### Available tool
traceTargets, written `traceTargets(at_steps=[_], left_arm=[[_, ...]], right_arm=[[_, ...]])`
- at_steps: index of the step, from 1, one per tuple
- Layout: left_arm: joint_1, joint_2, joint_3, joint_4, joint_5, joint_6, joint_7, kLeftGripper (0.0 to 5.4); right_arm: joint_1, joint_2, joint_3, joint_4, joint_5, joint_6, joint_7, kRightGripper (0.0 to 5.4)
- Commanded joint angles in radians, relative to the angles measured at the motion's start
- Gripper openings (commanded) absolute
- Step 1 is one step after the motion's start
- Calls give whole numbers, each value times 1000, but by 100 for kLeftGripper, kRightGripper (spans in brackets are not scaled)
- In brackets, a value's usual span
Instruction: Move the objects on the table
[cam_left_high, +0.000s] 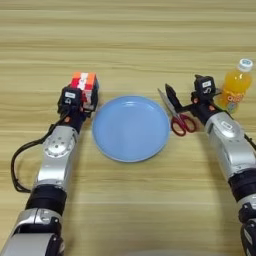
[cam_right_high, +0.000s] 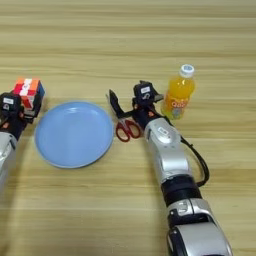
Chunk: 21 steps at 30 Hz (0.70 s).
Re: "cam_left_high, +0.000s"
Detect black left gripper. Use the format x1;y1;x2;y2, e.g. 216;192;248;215
58;78;100;133

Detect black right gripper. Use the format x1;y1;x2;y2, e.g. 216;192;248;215
164;83;224;125

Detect multicolour puzzle cube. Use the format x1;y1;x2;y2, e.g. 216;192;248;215
70;71;98;111

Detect orange juice bottle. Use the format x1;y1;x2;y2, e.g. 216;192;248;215
216;58;254;114

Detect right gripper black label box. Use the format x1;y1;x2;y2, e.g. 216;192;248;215
194;74;217;100

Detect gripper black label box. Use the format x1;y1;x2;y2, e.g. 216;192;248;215
58;86;84;113
194;74;217;100

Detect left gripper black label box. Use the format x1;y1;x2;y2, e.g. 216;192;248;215
58;86;84;113

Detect blue round plate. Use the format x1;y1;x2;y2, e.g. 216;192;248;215
91;95;171;164

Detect red handled scissors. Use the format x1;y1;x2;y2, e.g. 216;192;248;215
157;88;198;137

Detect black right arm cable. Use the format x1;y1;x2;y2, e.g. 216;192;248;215
244;132;256;152

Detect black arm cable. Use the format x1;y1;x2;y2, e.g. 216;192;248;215
10;122;65;194
244;132;256;152

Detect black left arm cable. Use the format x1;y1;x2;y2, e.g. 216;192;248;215
10;122;65;194

